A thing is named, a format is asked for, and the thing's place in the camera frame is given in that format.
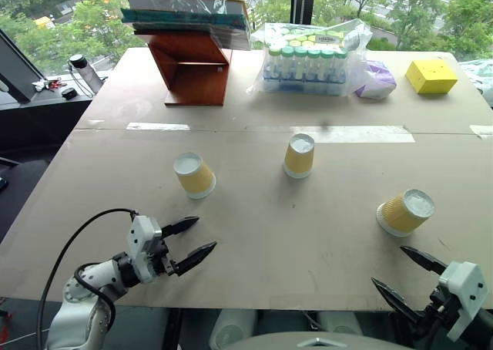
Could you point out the clear tape strip at edge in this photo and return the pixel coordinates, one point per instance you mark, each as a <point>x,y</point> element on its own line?
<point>482,131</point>

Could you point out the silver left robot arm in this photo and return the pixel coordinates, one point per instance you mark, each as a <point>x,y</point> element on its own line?
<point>77,311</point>

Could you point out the dark slanted monitor panel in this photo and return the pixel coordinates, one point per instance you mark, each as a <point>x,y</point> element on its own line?
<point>15,72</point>

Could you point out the short clear tape strip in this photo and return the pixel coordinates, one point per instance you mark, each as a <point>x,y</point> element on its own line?
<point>158,126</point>

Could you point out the floral patterned cloth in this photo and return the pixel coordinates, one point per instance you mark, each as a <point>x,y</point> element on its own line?
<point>479,80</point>

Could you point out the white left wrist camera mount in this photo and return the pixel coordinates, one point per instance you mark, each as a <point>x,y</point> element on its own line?
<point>141,246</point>

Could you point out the bagged green-capped test tubes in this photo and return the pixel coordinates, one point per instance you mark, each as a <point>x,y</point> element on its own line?
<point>304,62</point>

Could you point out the clear bottle with black cap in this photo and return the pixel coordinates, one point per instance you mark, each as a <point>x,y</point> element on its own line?
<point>86,72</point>

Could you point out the brown wooden book rack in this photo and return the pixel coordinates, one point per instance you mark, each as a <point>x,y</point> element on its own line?
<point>196,72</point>

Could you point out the purple and white packet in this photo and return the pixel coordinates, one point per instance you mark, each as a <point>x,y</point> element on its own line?
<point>375,82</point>

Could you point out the yellow cardboard box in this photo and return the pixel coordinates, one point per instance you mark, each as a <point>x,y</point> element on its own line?
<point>431,76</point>

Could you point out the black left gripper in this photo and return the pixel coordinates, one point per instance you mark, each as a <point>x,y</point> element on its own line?
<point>163,259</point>

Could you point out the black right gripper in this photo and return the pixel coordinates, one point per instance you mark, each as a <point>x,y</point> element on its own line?
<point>443,307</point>

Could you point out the small red object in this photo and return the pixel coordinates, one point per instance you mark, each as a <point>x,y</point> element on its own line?
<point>55,84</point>

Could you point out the yellow ribbed paper cup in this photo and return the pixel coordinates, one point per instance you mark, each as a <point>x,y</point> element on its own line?
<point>299,159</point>
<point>194,178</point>
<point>404,213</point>

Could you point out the grey robot torso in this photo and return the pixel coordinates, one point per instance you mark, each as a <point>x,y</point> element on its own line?
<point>319,342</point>

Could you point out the white rounded robot leg shape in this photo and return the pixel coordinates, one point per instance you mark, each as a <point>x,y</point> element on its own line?
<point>233,328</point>
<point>341,323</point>

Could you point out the black side desk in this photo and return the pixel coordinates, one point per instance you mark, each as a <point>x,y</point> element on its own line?
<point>34,122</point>

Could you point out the long clear tape strip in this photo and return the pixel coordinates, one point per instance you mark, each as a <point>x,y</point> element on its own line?
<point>358,134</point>

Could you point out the plastic-wrapped stack of books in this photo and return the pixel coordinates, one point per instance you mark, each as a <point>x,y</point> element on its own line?
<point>185,16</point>

